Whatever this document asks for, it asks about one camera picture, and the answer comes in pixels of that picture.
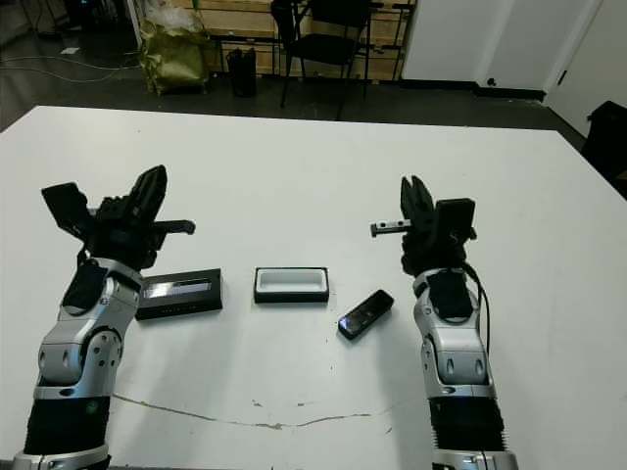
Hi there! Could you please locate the white framed desk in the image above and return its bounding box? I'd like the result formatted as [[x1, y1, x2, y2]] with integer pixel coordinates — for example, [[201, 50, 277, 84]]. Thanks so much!
[[36, 0, 144, 55]]

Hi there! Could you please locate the white floor cable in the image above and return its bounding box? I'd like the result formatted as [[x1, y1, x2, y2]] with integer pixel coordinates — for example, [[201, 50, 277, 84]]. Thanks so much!
[[0, 54, 143, 85]]

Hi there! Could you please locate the white door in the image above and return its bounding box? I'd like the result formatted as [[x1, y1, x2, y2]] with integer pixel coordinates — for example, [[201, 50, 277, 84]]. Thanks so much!
[[542, 0, 627, 128]]

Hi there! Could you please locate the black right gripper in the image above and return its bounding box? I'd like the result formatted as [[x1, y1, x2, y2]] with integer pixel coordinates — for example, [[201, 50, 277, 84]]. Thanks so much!
[[370, 174, 471, 275]]

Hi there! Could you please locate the black waste bin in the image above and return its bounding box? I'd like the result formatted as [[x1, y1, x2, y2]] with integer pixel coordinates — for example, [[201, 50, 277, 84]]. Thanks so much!
[[224, 47, 257, 98]]

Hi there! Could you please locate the black folding stand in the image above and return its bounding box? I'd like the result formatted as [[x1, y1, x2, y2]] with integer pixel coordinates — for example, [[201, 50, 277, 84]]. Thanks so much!
[[270, 0, 310, 38]]

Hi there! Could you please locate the black chair back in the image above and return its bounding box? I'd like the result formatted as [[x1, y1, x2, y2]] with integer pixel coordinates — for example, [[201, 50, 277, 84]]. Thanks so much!
[[582, 100, 627, 202]]

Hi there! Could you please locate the black box lid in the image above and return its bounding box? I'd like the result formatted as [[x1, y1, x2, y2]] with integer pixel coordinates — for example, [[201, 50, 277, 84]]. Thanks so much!
[[134, 267, 225, 322]]

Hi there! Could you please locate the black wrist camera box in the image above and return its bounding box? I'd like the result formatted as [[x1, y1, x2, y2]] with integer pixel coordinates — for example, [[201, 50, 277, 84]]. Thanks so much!
[[41, 183, 94, 236], [434, 198, 477, 246]]

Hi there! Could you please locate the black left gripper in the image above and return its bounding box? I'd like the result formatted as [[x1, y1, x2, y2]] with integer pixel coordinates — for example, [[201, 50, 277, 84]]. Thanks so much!
[[82, 165, 197, 270]]

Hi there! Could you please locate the yellow-green plastic bag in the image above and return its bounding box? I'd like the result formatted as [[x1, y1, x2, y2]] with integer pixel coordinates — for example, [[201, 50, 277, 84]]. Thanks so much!
[[138, 9, 212, 97]]

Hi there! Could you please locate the black box with white insert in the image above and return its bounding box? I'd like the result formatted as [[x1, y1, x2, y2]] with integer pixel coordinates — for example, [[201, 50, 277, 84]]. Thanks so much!
[[253, 266, 329, 306]]

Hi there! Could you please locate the black mesh chair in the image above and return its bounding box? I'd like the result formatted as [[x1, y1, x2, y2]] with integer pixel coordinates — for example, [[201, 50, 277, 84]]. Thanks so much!
[[281, 0, 381, 121]]

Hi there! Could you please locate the black phone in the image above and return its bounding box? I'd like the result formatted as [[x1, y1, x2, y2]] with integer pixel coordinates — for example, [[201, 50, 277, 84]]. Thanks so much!
[[336, 289, 396, 342]]

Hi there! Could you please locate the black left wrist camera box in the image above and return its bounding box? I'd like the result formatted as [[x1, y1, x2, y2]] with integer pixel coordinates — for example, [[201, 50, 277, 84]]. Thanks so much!
[[41, 183, 94, 236]]

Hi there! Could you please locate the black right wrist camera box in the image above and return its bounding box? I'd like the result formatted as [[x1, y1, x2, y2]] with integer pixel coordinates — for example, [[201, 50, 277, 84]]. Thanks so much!
[[434, 198, 477, 246]]

